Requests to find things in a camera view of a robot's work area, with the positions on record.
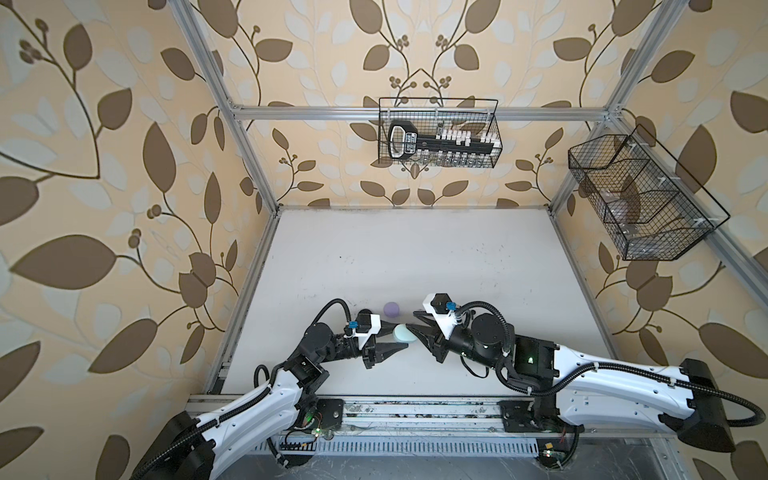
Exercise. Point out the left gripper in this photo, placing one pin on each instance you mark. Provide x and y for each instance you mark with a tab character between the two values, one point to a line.
381	354

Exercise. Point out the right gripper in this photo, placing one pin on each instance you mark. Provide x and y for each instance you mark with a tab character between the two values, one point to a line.
432	342

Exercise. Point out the mint green charging case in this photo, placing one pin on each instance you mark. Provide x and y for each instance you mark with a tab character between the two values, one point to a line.
402	334

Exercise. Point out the purple charging case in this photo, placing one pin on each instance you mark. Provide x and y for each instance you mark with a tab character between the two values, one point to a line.
391	310

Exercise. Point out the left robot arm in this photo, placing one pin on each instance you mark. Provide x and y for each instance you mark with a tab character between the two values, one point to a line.
203	447

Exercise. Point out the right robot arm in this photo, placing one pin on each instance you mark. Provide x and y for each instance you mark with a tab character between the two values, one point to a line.
572	390

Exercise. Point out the black tool in basket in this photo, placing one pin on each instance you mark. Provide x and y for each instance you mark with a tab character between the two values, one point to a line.
403	141

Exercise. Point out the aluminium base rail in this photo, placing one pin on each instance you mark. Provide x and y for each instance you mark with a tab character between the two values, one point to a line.
431	426

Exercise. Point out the back wire basket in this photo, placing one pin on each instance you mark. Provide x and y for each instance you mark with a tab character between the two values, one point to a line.
478	115

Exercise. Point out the wire basket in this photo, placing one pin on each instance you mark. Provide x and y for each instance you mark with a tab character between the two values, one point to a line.
653	207
478	115

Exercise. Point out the right wire basket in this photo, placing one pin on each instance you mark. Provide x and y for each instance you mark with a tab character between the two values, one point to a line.
653	207

